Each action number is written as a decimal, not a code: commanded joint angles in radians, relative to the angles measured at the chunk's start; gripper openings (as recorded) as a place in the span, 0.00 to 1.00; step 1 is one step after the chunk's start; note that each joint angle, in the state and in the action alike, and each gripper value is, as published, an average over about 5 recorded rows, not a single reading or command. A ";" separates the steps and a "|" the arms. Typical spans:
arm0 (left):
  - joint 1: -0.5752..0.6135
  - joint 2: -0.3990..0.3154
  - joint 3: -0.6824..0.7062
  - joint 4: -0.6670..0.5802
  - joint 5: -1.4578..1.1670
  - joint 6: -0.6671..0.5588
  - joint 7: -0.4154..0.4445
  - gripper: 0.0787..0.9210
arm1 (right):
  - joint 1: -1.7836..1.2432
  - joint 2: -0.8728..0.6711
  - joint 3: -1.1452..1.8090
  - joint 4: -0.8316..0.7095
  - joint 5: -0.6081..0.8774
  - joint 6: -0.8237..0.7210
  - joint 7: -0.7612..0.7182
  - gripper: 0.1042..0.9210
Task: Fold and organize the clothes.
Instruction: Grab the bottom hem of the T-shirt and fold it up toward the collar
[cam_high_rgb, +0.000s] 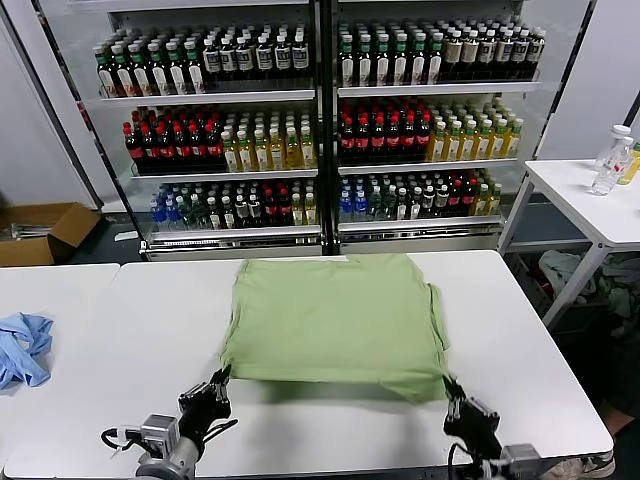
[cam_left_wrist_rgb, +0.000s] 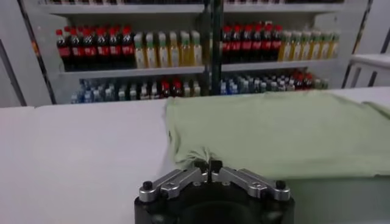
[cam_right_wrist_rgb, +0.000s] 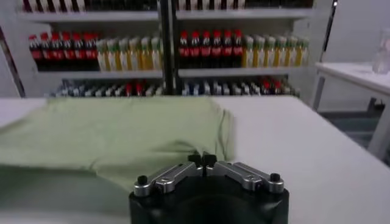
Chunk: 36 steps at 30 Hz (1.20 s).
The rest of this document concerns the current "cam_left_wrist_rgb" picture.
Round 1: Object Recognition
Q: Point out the small red cap cola bottle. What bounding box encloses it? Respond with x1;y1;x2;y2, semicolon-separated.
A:
303;72;314;90
294;72;305;91
160;79;171;99
171;79;183;98

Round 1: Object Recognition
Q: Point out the yellow tea bottle green label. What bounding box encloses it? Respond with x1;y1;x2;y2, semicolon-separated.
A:
190;30;204;67
300;30;312;61
145;32;158;69
179;30;191;68
157;31;169;69
168;30;180;68
330;32;341;59
320;31;332;60
289;31;302;61
278;31;292;61
133;32;146;69
310;30;322;60

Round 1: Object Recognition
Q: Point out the light green polo shirt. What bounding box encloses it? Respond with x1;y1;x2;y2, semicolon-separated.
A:
164;90;390;180

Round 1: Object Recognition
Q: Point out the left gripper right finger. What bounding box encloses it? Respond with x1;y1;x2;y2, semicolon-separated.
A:
209;160;292;202

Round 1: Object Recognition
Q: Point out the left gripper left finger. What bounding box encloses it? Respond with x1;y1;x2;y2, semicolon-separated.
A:
138;160;210;203

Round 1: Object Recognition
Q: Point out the white side table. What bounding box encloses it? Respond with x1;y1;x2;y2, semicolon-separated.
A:
343;53;390;89

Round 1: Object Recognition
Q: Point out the glass beverage display cabinet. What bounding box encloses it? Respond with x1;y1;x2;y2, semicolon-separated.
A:
18;0;374;106

